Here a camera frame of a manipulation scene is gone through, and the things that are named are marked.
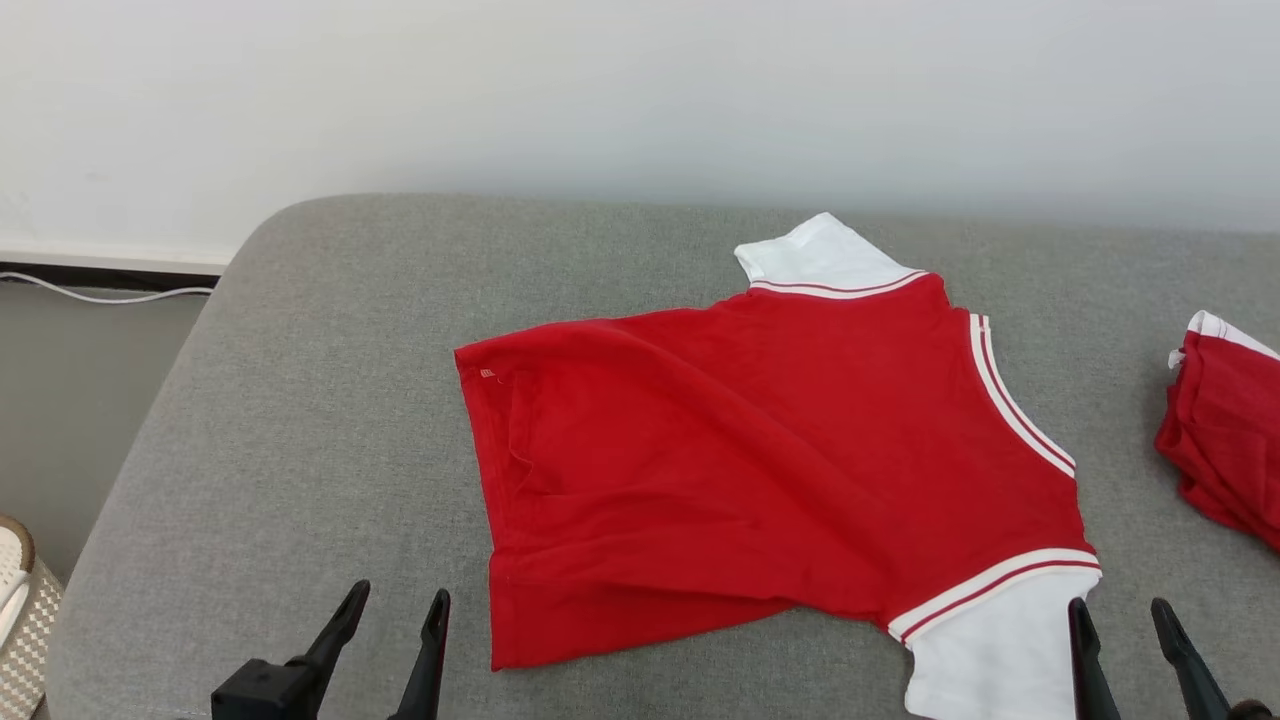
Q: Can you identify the red shirt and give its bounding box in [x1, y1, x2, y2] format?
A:
[1155, 310, 1280, 553]

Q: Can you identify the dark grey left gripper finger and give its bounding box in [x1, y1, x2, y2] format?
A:
[388, 588, 452, 720]
[285, 579, 372, 696]

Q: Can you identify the white woven laundry basket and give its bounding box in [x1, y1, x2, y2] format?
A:
[0, 515, 64, 720]

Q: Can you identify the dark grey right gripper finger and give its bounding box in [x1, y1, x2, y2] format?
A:
[1066, 596, 1124, 720]
[1149, 596, 1234, 720]

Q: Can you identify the white floor cable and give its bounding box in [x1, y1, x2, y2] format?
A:
[0, 270, 216, 305]

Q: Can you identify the red jersey with white sleeves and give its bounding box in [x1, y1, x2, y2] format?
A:
[453, 211, 1103, 720]

